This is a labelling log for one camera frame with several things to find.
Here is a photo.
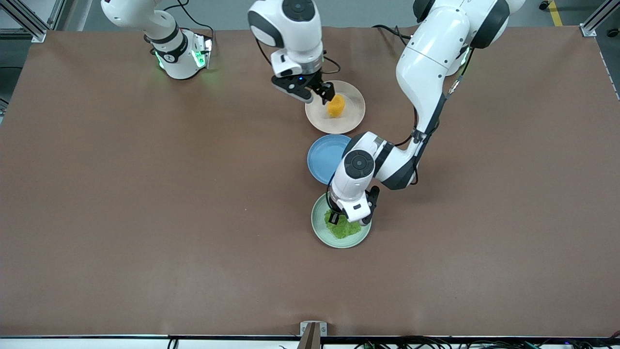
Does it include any yellow lemon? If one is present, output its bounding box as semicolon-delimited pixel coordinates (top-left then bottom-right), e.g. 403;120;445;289
327;95;346;118

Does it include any large table cover sheet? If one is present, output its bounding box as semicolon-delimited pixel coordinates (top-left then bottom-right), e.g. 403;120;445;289
0;25;620;337

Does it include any blue round plate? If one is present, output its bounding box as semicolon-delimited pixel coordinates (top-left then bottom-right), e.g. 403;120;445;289
307;134;353;186

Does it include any black right arm wrist cable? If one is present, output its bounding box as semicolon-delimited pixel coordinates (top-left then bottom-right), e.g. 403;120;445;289
254;34;341;74

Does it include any aluminium frame strut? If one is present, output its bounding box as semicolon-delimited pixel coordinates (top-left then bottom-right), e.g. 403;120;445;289
580;0;620;38
0;0;66;43

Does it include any black arm base cable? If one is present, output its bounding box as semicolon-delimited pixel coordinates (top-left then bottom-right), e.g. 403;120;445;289
372;24;413;48
162;0;216;49

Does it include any black left arm wrist cable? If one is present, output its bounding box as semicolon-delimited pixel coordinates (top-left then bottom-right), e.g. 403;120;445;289
393;46;474;189

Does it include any black right arm base cable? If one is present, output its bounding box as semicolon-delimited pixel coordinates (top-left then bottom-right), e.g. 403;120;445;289
162;0;216;49

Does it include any green lettuce leaf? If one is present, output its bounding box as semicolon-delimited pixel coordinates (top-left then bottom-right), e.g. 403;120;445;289
324;208;365;239

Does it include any beige round plate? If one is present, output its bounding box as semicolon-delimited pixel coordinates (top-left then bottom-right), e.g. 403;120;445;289
305;80;366;135

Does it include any pale green round plate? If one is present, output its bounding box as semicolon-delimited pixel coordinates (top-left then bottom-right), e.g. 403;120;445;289
311;193;372;249

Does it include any black left arm base cable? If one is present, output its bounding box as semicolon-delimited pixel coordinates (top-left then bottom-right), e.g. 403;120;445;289
372;24;413;48

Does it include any silver arm base box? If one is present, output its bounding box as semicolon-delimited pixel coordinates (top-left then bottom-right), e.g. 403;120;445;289
190;32;214;69

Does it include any black arm wrist cable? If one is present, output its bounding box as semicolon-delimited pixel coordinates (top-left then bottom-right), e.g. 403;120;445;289
254;34;341;74
393;46;474;189

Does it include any brown camera pole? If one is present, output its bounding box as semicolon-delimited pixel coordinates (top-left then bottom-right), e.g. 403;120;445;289
295;324;321;349

